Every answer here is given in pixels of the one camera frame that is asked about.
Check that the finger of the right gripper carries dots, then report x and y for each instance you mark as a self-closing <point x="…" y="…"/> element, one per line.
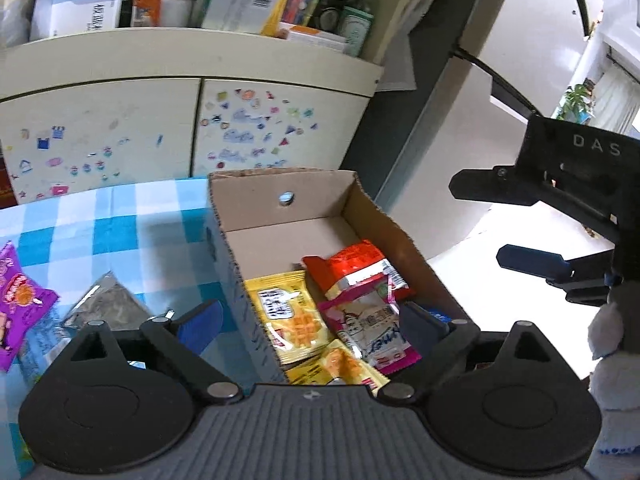
<point x="513" y="185"/>
<point x="585" y="280"/>

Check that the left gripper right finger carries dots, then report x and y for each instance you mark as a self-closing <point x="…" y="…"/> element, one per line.
<point x="441" y="346"/>

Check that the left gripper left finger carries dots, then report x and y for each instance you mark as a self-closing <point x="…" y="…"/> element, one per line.
<point x="174" y="347"/>

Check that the blue foil snack bag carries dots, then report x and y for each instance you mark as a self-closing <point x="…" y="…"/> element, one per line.
<point x="442" y="317"/>

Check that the pink white snack packet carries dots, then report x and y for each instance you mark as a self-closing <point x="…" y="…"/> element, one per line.
<point x="365" y="319"/>

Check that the silver foil snack packet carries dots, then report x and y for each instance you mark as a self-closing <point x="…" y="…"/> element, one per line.
<point x="109" y="301"/>

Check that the yellow waffle packet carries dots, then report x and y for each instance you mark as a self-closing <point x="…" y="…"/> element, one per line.
<point x="289" y="315"/>
<point x="336" y="365"/>

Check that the red noodle snack packet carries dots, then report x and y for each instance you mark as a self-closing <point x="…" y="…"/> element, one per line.
<point x="354" y="266"/>

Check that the purple cartoon snack packet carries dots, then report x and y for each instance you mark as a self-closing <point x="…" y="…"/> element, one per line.
<point x="23" y="303"/>

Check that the white gloved right hand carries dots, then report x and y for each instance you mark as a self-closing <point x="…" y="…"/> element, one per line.
<point x="613" y="337"/>

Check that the blue white checkered tablecloth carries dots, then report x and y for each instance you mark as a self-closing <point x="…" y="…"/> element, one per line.
<point x="151" y="236"/>

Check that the cardboard milk box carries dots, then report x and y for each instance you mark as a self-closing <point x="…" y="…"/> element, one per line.
<point x="262" y="222"/>

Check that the cream refrigerator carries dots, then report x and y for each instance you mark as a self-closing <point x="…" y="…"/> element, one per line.
<point x="460" y="79"/>

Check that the green glass bottle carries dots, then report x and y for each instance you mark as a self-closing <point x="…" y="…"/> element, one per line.
<point x="356" y="20"/>

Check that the cream sticker-covered cabinet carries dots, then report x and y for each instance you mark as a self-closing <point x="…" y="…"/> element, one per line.
<point x="142" y="104"/>

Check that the white jar gold lid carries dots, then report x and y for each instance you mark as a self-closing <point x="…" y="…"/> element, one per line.
<point x="175" y="13"/>

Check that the orange small packet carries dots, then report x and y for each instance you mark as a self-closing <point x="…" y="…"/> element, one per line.
<point x="145" y="13"/>

